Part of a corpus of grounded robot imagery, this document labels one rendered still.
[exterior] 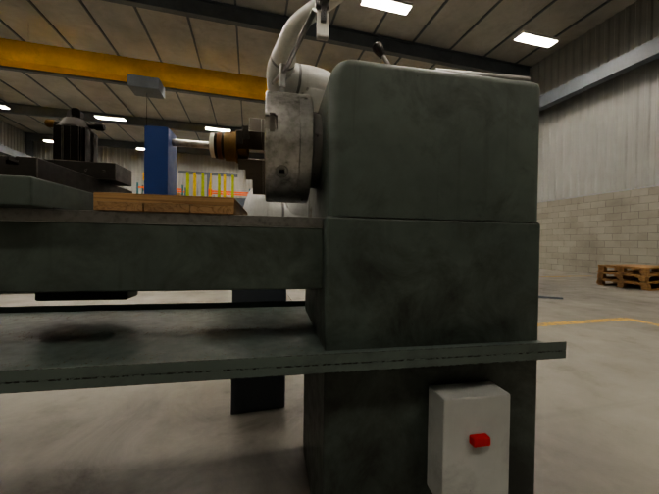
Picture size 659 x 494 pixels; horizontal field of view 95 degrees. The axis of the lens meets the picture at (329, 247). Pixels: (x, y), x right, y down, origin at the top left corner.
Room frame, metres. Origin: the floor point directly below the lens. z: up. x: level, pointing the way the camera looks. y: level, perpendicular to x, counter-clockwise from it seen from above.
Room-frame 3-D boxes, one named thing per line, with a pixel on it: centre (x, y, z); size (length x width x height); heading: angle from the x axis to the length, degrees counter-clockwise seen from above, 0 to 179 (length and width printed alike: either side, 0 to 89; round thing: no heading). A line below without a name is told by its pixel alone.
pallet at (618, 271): (6.22, -6.39, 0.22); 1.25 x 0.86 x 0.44; 108
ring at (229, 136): (0.89, 0.29, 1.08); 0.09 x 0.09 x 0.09; 10
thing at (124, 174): (0.90, 0.72, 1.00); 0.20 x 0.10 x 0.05; 100
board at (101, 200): (0.87, 0.41, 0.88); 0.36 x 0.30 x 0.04; 10
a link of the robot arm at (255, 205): (1.54, 0.35, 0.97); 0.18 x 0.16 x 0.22; 112
